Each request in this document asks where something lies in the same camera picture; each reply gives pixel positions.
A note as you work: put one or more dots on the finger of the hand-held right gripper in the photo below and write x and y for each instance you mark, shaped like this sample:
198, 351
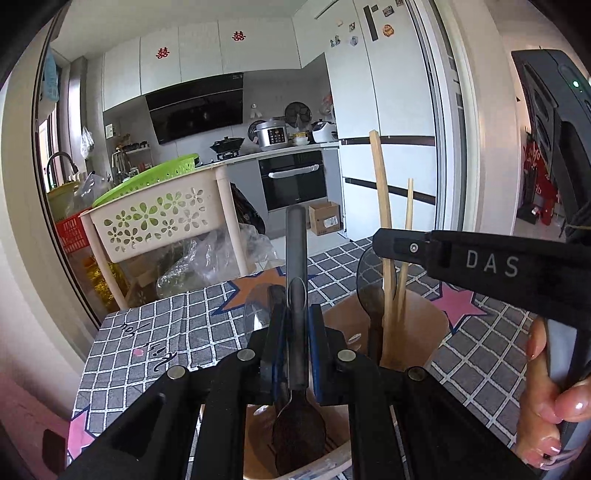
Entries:
399, 247

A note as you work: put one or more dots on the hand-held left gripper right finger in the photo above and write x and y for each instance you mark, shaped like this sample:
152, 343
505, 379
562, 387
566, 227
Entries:
316, 355

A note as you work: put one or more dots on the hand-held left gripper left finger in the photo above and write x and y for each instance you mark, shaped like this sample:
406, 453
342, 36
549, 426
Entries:
276, 369

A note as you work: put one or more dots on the wooden chopstick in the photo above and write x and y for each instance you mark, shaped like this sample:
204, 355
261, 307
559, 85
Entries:
382, 207
407, 221

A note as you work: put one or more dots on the black spoon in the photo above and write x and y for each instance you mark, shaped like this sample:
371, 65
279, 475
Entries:
371, 295
295, 277

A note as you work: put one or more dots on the person's right hand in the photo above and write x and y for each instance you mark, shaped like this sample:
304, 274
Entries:
535, 392

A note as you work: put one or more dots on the cardboard box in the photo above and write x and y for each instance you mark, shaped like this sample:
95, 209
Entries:
325, 220

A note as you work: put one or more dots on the red fire extinguisher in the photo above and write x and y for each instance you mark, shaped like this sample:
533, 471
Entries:
540, 180

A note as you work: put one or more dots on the grey checked tablecloth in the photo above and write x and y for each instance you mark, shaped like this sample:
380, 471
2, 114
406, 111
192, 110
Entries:
475, 369

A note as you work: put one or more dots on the black built-in oven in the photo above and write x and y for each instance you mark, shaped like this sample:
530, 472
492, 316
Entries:
293, 184

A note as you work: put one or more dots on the clear plastic bag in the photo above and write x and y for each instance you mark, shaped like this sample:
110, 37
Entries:
207, 263

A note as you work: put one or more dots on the white rice cooker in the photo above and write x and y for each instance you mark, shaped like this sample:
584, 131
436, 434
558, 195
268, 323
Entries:
324, 131

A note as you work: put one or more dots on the dark bag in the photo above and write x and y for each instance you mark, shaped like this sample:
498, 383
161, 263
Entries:
249, 210

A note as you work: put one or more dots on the white refrigerator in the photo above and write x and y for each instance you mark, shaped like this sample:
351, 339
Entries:
383, 92

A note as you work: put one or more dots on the black table fan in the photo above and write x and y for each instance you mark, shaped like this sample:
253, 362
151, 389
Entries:
298, 113

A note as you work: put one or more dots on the silver pressure cooker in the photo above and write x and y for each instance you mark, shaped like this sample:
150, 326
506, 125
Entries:
272, 134

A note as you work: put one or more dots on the beige flower-cutout basket rack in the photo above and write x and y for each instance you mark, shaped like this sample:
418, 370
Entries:
152, 221

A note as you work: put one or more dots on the gold foil bag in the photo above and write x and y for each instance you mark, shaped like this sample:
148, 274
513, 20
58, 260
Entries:
99, 281

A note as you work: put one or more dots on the black wok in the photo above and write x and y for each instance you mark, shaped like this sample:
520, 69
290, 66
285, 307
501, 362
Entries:
227, 145

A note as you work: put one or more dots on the round orange fridge magnet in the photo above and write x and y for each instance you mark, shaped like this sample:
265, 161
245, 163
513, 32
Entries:
388, 30

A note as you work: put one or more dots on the green plastic basket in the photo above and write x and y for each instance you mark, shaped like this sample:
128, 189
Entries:
152, 177

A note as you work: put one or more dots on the black range hood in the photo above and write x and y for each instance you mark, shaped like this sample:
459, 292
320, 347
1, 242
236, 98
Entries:
198, 108

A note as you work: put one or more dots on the red plastic basket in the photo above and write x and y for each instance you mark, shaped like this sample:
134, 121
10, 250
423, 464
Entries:
74, 230

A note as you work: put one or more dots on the red paper-cut sticker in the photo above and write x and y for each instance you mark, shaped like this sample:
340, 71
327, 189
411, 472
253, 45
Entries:
238, 37
162, 52

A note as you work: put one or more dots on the yellow-green plastic bin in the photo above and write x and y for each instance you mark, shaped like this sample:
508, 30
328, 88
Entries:
64, 198

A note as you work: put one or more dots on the white upper cabinets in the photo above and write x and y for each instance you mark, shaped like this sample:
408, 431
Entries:
203, 55

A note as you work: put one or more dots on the hanging white plastic bag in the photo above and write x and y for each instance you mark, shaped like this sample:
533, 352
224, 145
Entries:
87, 143

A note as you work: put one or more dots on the kitchen faucet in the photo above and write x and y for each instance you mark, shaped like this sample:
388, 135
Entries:
57, 161

